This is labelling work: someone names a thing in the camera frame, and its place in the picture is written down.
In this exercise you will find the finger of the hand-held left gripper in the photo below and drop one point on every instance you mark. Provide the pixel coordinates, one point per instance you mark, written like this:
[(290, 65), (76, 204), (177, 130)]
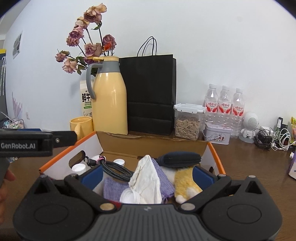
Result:
[(64, 138)]

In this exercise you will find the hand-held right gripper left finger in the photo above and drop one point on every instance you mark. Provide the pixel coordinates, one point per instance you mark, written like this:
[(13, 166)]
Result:
[(92, 176)]

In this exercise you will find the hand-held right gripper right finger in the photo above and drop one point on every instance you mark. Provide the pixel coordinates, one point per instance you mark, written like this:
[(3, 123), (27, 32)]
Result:
[(203, 179)]

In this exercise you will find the white and yellow plush toy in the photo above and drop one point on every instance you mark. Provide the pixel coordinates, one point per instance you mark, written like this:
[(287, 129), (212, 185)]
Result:
[(185, 184)]

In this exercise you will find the purple woven cloth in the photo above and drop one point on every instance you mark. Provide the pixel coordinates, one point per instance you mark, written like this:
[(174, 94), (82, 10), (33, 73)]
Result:
[(113, 188)]

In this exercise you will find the small white bottle cap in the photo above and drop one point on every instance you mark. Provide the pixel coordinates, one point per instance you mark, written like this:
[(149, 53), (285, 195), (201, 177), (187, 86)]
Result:
[(119, 162)]

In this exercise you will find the dark zip pouch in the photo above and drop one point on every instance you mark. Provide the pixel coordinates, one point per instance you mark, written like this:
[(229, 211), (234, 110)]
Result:
[(178, 158)]

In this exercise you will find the red cardboard box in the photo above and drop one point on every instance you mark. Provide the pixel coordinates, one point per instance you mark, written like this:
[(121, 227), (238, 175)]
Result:
[(115, 143)]

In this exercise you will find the large white bottle cap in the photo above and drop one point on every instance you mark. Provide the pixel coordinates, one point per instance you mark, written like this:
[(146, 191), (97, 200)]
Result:
[(128, 197)]

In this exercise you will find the white cloth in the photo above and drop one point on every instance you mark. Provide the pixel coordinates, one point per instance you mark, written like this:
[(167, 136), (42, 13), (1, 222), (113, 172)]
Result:
[(145, 180)]

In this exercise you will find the person's left hand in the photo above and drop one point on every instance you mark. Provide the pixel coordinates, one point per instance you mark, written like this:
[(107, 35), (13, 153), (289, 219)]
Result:
[(5, 187)]

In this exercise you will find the yellow mug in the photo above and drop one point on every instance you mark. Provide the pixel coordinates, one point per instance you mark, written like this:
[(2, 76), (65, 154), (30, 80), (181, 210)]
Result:
[(83, 127)]

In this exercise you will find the white metal tin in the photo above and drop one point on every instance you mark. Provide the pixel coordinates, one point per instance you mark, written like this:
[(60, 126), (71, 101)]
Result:
[(217, 136)]

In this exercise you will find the milk carton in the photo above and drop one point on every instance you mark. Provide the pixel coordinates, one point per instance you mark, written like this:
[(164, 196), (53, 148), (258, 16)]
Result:
[(86, 99)]

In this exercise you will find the clear container of seeds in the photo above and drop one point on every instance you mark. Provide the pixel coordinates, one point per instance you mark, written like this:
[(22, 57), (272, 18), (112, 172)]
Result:
[(187, 127)]

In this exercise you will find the yellow thermos jug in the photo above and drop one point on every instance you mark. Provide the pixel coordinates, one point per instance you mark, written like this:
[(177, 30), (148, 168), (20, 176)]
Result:
[(111, 104)]

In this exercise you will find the white robot toy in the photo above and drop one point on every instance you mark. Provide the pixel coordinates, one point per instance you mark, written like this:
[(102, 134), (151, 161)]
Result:
[(249, 122)]

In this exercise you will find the water bottle red label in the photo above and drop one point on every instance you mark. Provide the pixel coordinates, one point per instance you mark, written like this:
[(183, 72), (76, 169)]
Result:
[(211, 102), (238, 105), (225, 103)]

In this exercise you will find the purple tissue pack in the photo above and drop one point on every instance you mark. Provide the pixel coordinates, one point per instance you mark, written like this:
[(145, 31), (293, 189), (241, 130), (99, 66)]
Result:
[(293, 165)]

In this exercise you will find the dried pink rose bouquet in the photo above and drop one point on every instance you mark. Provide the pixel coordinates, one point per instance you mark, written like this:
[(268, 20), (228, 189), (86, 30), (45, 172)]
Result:
[(92, 49)]

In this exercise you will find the black charger plug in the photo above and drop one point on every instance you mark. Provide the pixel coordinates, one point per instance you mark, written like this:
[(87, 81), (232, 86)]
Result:
[(280, 122)]

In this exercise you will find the black paper bag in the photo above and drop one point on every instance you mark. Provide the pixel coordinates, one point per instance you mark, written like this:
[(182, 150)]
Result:
[(150, 92)]

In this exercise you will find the yellow green snack packet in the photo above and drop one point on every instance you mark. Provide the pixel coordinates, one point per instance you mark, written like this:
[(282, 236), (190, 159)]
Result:
[(293, 122)]

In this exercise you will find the dark wall board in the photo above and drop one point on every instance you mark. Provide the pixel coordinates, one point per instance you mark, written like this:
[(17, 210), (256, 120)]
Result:
[(2, 92)]

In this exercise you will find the small wall picture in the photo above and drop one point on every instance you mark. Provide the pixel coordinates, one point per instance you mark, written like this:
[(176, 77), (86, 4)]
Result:
[(17, 45)]

